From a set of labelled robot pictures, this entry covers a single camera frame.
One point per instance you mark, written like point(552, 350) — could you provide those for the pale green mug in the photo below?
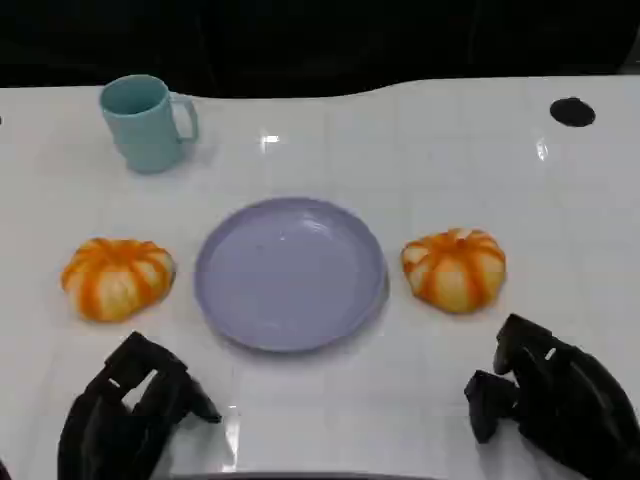
point(142, 135)

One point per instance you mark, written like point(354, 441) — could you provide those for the lilac plate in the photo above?
point(290, 275)

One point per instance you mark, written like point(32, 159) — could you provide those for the orange and white bread roll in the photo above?
point(455, 272)
point(117, 280)

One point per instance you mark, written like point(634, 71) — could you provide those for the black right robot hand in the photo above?
point(570, 395)

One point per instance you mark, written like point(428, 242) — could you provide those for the black round table grommet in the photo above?
point(572, 112)

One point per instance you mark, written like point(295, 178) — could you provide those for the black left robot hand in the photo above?
point(105, 430)

